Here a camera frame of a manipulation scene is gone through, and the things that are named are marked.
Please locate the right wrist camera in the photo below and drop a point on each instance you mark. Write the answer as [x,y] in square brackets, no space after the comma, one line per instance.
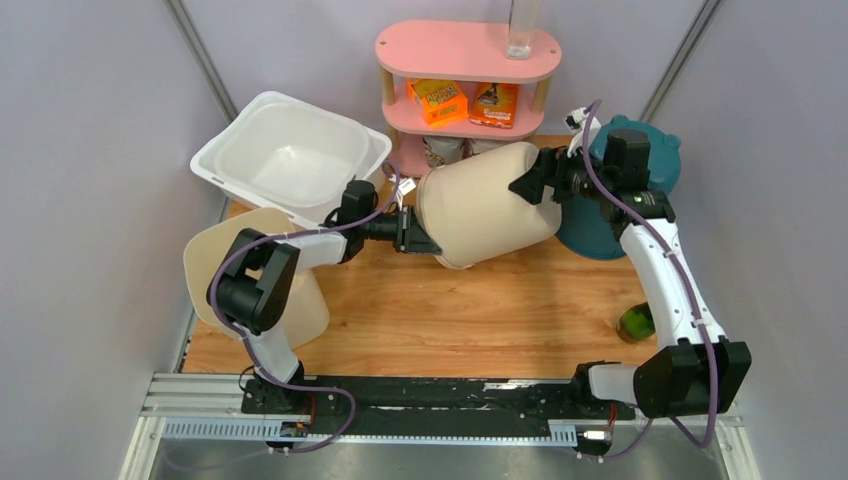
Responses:
[583,127]

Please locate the beige round bucket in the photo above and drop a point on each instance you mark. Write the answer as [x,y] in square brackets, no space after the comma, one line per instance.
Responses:
[467,209]

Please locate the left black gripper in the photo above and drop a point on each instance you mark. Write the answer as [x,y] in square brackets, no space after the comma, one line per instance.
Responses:
[411,237]

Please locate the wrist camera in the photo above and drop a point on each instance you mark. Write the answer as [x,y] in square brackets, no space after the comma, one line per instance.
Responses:
[401,186]
[583,127]

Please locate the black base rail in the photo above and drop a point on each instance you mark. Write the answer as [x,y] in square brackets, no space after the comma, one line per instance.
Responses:
[429,408]

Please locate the teal plastic bucket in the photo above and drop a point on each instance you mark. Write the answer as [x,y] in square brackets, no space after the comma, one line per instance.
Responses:
[640,165]

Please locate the grey cartoon cup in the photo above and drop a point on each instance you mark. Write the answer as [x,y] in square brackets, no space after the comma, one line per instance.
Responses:
[479,146]
[442,150]

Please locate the clear glass bottle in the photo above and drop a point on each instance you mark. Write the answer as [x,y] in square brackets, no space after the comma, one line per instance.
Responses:
[523,16]

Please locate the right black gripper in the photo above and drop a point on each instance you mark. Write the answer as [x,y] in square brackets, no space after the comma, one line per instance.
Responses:
[549,171]

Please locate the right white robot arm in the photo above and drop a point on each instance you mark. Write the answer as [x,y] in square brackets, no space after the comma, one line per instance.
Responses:
[696,369]

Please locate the green bottle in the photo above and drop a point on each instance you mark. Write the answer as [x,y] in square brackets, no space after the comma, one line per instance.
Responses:
[636,324]

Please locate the aluminium frame rail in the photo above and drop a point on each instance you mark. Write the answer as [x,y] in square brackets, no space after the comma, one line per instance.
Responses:
[197,406]

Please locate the orange snack box right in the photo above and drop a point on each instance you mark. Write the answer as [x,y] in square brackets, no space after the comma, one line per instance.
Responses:
[494,104]

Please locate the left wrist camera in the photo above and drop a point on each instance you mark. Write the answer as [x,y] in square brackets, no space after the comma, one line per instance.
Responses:
[401,186]

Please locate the white square plastic bin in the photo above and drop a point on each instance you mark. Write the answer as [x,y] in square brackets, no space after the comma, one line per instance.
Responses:
[285,153]

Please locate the pink three-tier shelf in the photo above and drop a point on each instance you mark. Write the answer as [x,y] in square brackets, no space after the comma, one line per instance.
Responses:
[469,53]

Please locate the orange snack box left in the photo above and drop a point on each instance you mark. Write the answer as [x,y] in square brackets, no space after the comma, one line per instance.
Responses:
[441,102]

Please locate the orange snack box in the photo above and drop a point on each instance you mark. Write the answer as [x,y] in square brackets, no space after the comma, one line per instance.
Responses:
[441,102]
[494,104]

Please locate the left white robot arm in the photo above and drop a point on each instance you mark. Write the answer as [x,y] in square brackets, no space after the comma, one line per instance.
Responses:
[250,290]

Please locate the beige square waste bin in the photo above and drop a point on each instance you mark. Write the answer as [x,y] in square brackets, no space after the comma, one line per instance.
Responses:
[306,316]

